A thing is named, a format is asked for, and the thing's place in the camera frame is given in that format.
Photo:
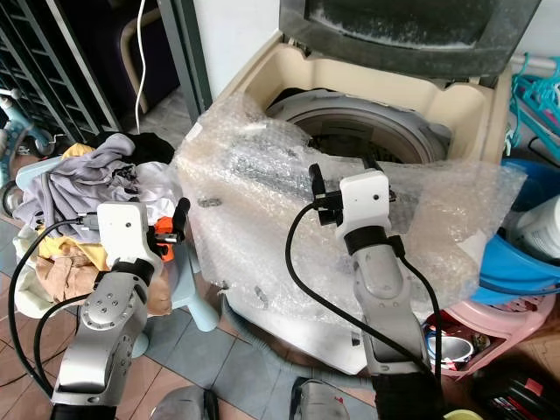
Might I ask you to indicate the teal clothes hangers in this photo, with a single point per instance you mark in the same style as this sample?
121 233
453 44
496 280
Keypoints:
534 101

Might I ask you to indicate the silver metal cup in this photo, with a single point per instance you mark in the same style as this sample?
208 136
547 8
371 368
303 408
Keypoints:
455 350

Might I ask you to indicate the dark grey door post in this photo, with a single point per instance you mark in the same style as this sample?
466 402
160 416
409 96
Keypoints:
188 52

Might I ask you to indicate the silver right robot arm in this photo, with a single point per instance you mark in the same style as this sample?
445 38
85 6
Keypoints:
385 297

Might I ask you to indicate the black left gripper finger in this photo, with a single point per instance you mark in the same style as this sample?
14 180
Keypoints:
183 217

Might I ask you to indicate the black and red box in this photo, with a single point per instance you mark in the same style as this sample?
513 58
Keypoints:
521 398

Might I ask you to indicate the black garment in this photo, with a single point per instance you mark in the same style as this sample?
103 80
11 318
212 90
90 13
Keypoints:
153 147

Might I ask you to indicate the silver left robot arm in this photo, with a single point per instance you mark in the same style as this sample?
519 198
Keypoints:
101 337

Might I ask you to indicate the blue plastic basin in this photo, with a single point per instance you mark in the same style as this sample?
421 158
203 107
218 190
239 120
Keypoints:
516 262

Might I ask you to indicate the grey washer drum rim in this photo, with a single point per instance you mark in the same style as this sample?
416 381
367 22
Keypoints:
315 109

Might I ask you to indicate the clear bubble wrap sheet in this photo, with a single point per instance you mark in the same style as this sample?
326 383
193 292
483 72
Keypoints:
245 219

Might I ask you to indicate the grey garment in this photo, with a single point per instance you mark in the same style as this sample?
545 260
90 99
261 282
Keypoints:
70 188

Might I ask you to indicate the cream top-loading washing machine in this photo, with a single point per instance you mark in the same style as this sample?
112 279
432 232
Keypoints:
267 328

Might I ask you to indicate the white cloth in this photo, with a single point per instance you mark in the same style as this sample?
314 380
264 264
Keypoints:
28 297

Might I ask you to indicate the dark metal grille gate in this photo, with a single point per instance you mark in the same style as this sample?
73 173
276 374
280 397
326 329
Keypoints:
44 61

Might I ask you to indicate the light blue child tricycle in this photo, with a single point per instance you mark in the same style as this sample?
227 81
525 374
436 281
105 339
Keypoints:
17 131

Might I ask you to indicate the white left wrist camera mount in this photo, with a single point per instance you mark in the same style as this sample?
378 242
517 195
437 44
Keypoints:
127 236

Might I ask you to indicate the tan curved pipe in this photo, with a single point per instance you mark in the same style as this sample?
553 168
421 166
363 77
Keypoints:
127 44

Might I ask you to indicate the pink plastic basket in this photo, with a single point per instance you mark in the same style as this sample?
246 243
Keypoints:
507 319

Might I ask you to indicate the grey right robot foot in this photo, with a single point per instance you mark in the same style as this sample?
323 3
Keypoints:
324 401

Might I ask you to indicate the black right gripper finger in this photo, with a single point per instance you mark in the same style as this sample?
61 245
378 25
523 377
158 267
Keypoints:
317 179

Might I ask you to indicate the light blue plastic chair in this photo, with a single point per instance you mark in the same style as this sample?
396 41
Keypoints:
194 297

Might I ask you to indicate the white plastic bottle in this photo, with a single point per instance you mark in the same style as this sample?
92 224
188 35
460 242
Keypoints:
542 229

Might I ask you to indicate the dark grey washer lid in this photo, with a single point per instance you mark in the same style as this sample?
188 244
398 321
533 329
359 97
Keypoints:
394 51

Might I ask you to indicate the beige brown garment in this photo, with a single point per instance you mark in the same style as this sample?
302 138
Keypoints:
66 280

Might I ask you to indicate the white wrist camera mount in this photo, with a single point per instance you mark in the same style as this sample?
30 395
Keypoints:
366 199
127 236

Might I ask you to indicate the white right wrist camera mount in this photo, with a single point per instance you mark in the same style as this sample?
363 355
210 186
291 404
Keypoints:
366 199

